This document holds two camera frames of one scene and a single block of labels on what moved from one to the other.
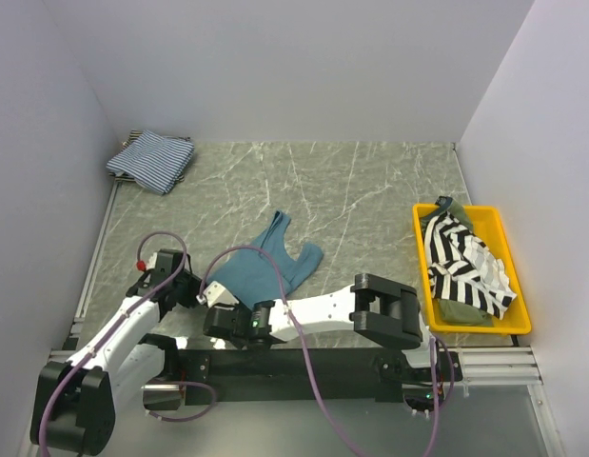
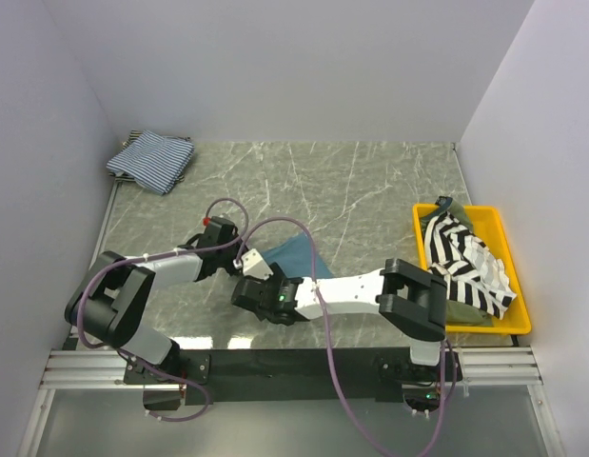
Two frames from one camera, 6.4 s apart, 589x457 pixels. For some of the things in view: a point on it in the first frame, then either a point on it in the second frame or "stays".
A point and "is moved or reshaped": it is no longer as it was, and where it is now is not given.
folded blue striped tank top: [155, 162] stays
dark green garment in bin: [454, 312] stays
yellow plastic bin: [489, 225] stays
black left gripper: [190, 298] → [242, 248]
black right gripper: [237, 343] → [278, 277]
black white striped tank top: [461, 268] stays
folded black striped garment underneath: [133, 135] stays
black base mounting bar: [352, 376] stays
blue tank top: [250, 275] is moved or reshaped
